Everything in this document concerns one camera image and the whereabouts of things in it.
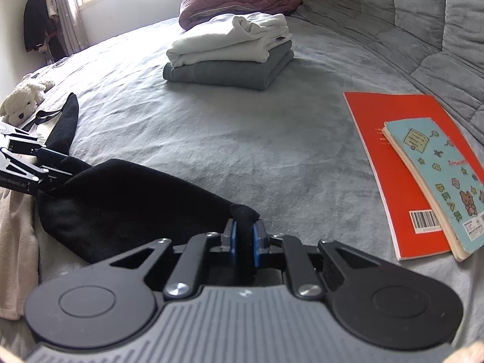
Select grey patterned curtain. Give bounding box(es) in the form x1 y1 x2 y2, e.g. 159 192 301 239
49 0 89 55

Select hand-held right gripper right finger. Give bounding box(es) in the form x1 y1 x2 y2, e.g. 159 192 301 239
251 219 381 300

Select folded grey garment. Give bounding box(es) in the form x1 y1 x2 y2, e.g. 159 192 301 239
162 41 296 91

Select red book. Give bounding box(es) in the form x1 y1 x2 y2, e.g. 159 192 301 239
343 91 464 261

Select hanging dark clothes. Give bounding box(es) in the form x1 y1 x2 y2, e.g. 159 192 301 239
23 0 67 55

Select folded white garment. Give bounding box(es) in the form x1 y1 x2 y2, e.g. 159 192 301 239
166 13 293 68

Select bed with grey sheet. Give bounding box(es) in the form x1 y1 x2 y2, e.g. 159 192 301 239
0 11 484 363

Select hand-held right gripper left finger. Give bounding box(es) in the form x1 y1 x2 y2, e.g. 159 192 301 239
99 218 239 299

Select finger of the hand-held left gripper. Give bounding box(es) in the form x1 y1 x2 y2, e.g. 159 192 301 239
38 165 75 193
36 147 71 164

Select black and cream sweatshirt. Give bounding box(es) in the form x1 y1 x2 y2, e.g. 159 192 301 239
0 93 262 320

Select light blue cartoon notebook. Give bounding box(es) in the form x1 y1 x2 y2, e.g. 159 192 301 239
383 117 484 263

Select white plush dog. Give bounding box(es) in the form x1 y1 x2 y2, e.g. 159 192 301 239
0 79 56 126

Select grey quilted headboard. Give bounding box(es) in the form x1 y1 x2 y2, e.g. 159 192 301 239
291 0 484 152

